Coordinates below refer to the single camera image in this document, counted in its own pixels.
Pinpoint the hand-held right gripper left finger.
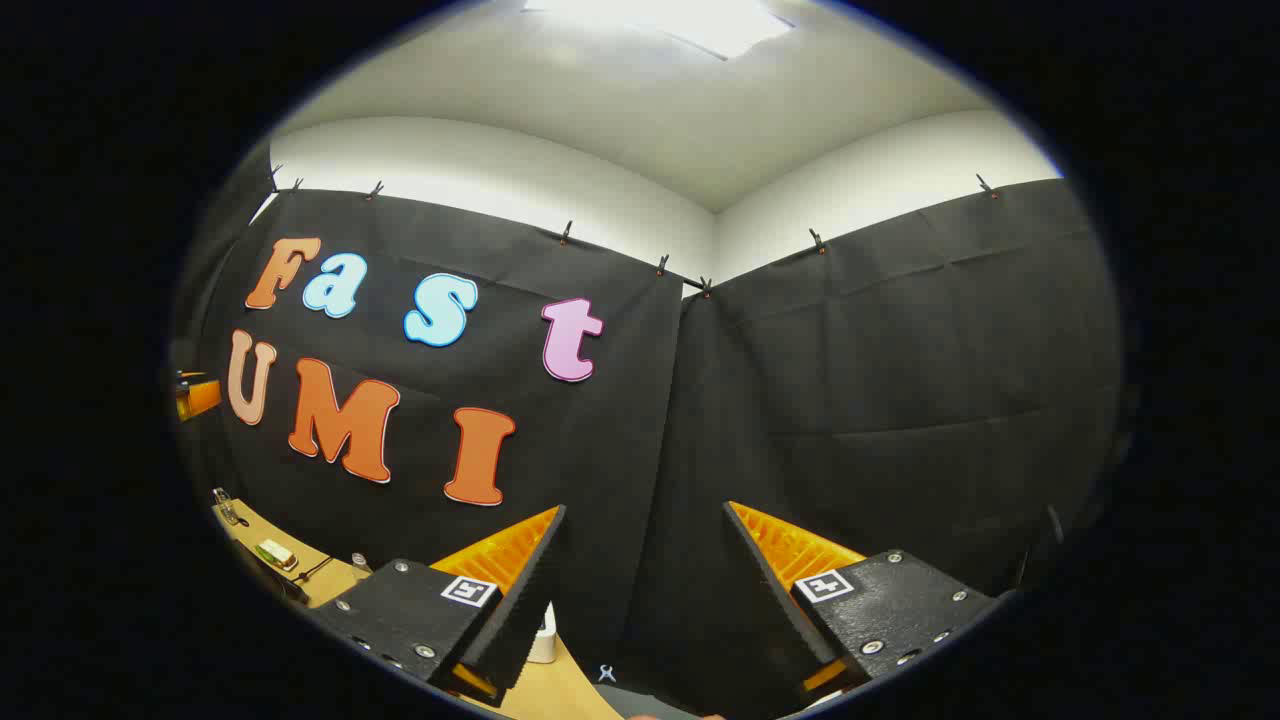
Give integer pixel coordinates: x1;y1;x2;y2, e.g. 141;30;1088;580
310;505;569;707

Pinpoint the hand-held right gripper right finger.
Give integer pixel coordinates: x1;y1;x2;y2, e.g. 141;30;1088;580
722;500;1002;707

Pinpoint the black induction cooktop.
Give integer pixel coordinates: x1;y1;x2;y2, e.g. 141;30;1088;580
243;545;311;607

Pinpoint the row of small black clips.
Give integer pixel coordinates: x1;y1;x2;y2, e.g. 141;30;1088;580
265;165;1001;301

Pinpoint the ceiling light panel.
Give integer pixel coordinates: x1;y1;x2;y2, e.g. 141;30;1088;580
520;0;796;61

